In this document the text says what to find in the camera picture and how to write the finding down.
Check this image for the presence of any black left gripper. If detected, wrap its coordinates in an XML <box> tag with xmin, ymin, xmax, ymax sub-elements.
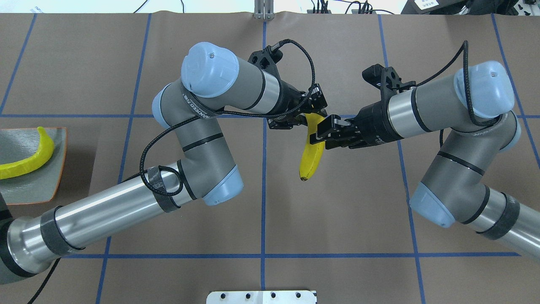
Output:
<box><xmin>268</xmin><ymin>81</ymin><xmax>328</xmax><ymax>129</ymax></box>

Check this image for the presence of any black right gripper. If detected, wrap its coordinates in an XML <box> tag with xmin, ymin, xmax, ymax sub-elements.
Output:
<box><xmin>309</xmin><ymin>101</ymin><xmax>401</xmax><ymax>149</ymax></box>

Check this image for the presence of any bright yellow banana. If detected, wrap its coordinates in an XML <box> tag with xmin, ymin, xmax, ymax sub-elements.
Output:
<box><xmin>0</xmin><ymin>126</ymin><xmax>55</xmax><ymax>179</ymax></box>

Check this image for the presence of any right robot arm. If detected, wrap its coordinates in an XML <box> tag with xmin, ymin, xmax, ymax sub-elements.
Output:
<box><xmin>308</xmin><ymin>60</ymin><xmax>539</xmax><ymax>260</ymax></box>

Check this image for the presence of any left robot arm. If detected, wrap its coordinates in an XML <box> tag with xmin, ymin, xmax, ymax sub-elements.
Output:
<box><xmin>1</xmin><ymin>39</ymin><xmax>326</xmax><ymax>285</ymax></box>

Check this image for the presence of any grey square plate orange rim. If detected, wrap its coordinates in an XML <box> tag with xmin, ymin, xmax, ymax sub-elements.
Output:
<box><xmin>0</xmin><ymin>127</ymin><xmax>68</xmax><ymax>205</ymax></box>

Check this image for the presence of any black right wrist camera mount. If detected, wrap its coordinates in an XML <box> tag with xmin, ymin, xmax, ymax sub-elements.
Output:
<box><xmin>362</xmin><ymin>64</ymin><xmax>417</xmax><ymax>101</ymax></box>

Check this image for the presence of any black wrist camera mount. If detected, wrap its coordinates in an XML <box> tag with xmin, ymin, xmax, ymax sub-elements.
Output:
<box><xmin>247</xmin><ymin>43</ymin><xmax>283</xmax><ymax>79</ymax></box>
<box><xmin>362</xmin><ymin>64</ymin><xmax>417</xmax><ymax>101</ymax></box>

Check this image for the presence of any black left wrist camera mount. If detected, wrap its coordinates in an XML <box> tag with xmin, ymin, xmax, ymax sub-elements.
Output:
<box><xmin>247</xmin><ymin>43</ymin><xmax>283</xmax><ymax>79</ymax></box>

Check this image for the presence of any aluminium frame post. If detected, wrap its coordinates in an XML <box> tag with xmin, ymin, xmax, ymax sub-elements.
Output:
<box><xmin>254</xmin><ymin>0</ymin><xmax>275</xmax><ymax>22</ymax></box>

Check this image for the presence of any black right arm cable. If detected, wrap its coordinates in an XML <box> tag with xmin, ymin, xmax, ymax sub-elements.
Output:
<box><xmin>416</xmin><ymin>41</ymin><xmax>507</xmax><ymax>146</ymax></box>

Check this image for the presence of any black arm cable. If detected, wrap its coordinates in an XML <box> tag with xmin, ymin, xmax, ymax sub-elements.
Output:
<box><xmin>27</xmin><ymin>39</ymin><xmax>317</xmax><ymax>304</ymax></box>
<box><xmin>416</xmin><ymin>41</ymin><xmax>507</xmax><ymax>146</ymax></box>

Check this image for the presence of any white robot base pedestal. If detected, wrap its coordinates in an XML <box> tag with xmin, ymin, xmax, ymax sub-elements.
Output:
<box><xmin>206</xmin><ymin>290</ymin><xmax>318</xmax><ymax>304</ymax></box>

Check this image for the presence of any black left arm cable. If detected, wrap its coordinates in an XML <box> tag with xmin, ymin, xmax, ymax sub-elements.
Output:
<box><xmin>27</xmin><ymin>39</ymin><xmax>317</xmax><ymax>304</ymax></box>

